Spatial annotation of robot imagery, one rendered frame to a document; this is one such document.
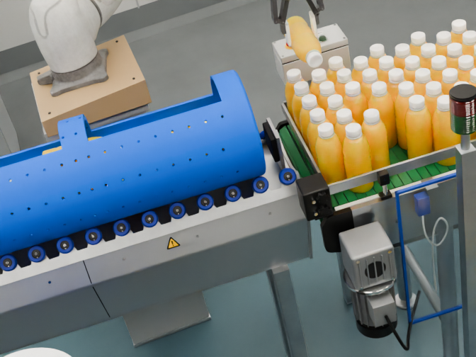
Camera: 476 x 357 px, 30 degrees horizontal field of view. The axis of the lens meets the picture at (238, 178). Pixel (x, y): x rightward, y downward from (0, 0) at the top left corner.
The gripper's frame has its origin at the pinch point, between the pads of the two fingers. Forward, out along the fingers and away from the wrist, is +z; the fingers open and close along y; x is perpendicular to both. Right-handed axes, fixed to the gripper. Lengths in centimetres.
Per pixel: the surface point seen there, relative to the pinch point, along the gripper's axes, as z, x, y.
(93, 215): 19, -26, -65
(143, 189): 15, -27, -51
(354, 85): 14.5, -10.3, 9.7
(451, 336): 96, -35, 23
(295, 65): 17.6, 11.6, -0.4
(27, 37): 108, 255, -96
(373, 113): 14.5, -24.6, 9.7
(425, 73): 14.4, -14.4, 27.9
